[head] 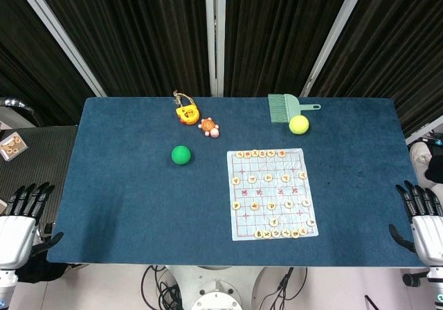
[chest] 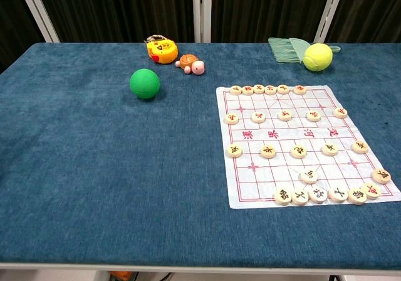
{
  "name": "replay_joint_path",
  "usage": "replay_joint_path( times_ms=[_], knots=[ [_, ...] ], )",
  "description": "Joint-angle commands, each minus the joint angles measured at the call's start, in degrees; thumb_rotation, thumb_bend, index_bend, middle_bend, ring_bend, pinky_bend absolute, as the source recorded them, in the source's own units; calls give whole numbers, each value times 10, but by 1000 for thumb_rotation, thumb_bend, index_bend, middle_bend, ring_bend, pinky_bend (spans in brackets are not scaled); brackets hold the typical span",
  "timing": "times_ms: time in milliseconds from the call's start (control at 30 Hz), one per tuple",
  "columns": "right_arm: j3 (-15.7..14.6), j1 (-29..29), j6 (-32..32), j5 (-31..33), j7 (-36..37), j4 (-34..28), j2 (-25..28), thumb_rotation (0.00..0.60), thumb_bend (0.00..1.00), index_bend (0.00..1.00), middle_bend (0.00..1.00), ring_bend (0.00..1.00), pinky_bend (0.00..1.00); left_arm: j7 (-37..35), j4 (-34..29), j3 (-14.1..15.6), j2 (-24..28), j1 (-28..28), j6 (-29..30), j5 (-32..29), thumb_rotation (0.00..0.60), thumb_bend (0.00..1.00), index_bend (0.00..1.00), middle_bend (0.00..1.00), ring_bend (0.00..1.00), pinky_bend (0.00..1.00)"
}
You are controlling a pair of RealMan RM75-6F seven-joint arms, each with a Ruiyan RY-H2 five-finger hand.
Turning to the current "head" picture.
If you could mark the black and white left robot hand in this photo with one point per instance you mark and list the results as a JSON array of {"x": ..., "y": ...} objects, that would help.
[{"x": 14, "y": 234}]

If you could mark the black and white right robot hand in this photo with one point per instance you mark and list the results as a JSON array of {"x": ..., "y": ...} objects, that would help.
[{"x": 429, "y": 234}]

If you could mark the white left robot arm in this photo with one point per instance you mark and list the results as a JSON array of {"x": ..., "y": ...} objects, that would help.
[{"x": 6, "y": 289}]

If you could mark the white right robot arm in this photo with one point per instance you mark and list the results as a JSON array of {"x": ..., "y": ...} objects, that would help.
[{"x": 436, "y": 287}]

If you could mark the white Chinese chess board sheet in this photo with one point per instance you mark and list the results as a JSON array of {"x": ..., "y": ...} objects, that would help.
[{"x": 273, "y": 192}]

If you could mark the black caster wheel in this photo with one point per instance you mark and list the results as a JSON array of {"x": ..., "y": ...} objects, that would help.
[{"x": 412, "y": 279}]

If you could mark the white shoe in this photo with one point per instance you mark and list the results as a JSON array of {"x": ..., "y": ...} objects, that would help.
[{"x": 418, "y": 161}]

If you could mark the black mesh side table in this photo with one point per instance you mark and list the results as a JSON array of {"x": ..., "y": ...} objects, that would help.
[{"x": 45, "y": 157}]

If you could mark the dark blue felt table mat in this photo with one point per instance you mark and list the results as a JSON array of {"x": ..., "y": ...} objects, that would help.
[{"x": 145, "y": 199}]

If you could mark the yellow tennis ball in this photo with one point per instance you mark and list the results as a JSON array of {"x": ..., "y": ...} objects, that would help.
[{"x": 299, "y": 124}]

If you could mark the green foam ball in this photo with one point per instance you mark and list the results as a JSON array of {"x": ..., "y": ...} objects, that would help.
[{"x": 181, "y": 155}]

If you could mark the green plastic hand brush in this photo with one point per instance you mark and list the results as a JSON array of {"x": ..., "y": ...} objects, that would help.
[{"x": 282, "y": 107}]

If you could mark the white robot torso base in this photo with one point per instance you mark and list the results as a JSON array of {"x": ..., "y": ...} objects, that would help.
[{"x": 214, "y": 285}]

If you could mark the pink and orange turtle toy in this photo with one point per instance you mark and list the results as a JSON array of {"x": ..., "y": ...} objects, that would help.
[{"x": 209, "y": 127}]

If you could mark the grey metal partition post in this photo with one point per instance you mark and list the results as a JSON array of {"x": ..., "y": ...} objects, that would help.
[
  {"x": 334, "y": 36},
  {"x": 55, "y": 33},
  {"x": 215, "y": 36},
  {"x": 424, "y": 130}
]

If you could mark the chrome chair frame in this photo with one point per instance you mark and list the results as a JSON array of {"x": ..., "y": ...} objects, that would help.
[{"x": 15, "y": 106}]

